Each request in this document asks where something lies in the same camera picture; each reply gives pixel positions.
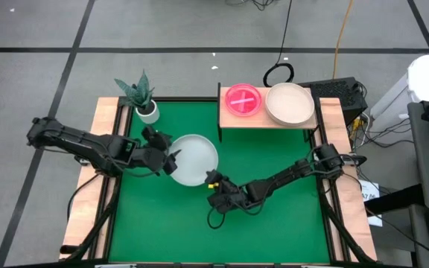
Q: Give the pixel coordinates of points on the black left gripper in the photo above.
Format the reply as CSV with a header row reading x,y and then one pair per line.
x,y
151,156

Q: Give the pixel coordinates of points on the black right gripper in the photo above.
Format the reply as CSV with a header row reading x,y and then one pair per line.
x,y
227,197

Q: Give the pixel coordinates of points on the pale blue round plate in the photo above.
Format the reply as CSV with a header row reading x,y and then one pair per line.
x,y
196,158

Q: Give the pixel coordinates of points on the beige round plate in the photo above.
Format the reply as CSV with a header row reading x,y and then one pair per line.
x,y
289,104

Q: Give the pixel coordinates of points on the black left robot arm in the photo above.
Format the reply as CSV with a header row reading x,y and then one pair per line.
x,y
80,143

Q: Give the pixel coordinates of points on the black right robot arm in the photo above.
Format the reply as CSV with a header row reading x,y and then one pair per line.
x,y
274,182

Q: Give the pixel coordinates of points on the wooden shelf black legs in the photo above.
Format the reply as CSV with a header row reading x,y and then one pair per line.
x,y
233,122

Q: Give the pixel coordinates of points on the yellow tape tag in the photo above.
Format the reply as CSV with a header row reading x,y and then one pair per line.
x,y
214,185

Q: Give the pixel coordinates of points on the artificial plant white pot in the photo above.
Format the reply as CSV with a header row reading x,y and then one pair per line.
x,y
147,113

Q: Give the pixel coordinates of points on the green table mat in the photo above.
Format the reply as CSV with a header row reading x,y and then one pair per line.
x,y
199,231

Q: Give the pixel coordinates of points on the black computer box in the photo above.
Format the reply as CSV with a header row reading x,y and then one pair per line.
x,y
337,97

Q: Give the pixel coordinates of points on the white paper sheet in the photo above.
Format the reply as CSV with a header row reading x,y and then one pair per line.
x,y
369,188

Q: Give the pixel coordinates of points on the black desk leg bar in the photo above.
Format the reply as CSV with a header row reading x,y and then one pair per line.
x,y
393,199

